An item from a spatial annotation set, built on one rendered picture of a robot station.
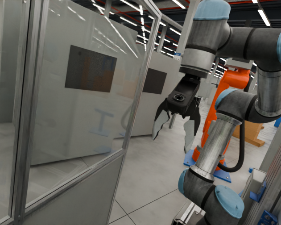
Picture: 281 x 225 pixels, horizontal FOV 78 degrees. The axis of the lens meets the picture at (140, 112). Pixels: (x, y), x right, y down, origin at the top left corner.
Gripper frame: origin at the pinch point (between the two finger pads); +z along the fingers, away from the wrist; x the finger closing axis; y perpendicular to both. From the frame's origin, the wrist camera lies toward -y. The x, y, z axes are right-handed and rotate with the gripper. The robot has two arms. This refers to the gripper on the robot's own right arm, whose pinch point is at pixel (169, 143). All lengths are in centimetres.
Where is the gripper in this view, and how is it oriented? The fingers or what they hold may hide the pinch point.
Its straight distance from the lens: 48.0
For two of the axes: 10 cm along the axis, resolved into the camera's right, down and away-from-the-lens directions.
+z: -2.4, 9.4, 2.3
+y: 4.1, -1.2, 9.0
